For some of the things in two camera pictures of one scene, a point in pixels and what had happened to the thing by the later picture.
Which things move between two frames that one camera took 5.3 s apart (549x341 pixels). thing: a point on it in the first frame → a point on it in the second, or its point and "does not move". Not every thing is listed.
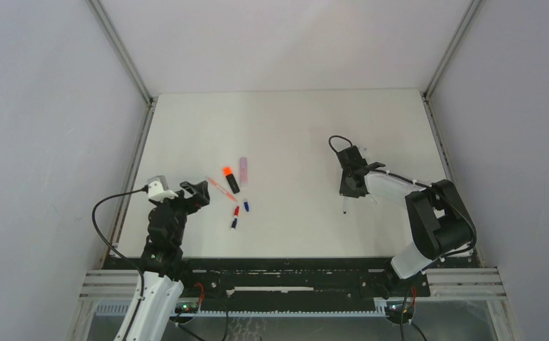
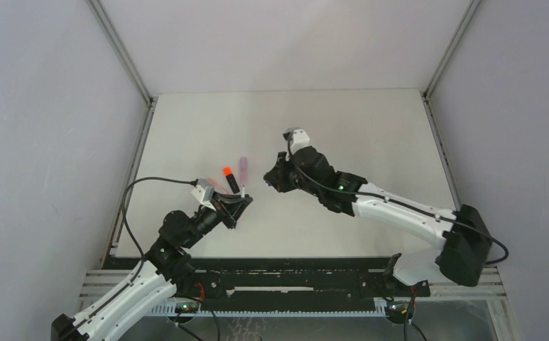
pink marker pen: x=243 y=176 does not move
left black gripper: x=195 y=202 → x=229 y=212
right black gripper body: x=345 y=189 → x=291 y=179
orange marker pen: x=232 y=183 does not move
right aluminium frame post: x=435 y=74 does not move
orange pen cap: x=227 y=170 does not move
